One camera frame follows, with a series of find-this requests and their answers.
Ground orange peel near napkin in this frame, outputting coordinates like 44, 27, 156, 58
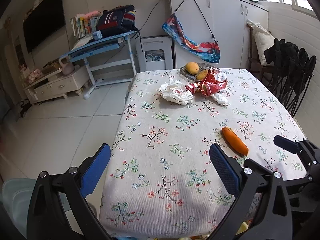
221, 127, 249, 156

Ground floral tablecloth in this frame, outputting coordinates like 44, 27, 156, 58
100, 68, 305, 238

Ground small white crumpled paper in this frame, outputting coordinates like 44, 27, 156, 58
211, 93, 229, 106

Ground black folding chairs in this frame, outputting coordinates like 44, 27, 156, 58
264, 38, 317, 117

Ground teal sofa seat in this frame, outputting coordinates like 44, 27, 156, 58
1, 178, 83, 239

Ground red white snack wrapper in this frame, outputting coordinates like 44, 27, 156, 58
185, 69, 227, 97

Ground wooden chair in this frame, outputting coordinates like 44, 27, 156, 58
247, 24, 274, 82

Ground white tv cabinet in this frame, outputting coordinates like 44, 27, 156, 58
24, 65, 89, 104

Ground white plastic bag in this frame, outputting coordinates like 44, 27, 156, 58
160, 79, 194, 106

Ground pink kettlebell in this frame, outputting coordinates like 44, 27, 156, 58
59, 56, 74, 75

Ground dark fruit plate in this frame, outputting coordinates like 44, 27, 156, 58
180, 62, 221, 81

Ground yellow orange fruit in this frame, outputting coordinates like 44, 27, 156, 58
185, 62, 199, 75

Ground white cushion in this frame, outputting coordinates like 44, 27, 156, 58
247, 20, 274, 66

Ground blue study desk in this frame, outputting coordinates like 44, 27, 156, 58
58, 31, 139, 100

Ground colourful kite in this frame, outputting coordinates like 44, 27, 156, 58
162, 14, 220, 63

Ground row of books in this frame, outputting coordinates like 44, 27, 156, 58
70, 11, 101, 39

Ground dark school backpack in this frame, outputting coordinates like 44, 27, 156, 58
96, 4, 137, 38

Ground white cupboard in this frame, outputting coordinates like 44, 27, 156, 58
169, 0, 268, 68

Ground black wall television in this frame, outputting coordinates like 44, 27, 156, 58
23, 0, 66, 53

